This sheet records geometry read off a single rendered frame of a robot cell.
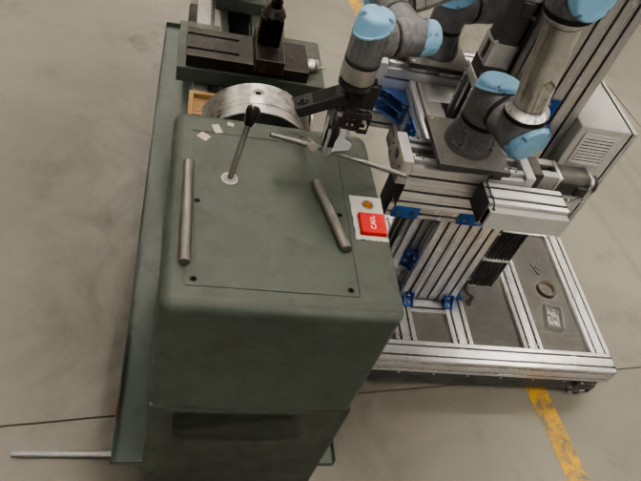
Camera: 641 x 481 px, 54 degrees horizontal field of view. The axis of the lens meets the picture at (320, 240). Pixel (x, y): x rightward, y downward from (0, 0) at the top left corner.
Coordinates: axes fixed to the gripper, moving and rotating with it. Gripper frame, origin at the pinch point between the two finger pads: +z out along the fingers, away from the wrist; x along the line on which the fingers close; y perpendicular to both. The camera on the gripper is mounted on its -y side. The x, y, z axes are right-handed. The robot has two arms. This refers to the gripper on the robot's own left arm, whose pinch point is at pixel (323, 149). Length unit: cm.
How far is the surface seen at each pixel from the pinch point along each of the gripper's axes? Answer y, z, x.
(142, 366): -37, 76, -15
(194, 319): -27, 8, -43
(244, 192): -17.8, 4.5, -12.2
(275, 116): -9.2, 7.2, 19.1
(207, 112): -25.8, 14.2, 26.2
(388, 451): 56, 130, -17
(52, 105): -96, 130, 163
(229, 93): -20.8, 8.8, 28.5
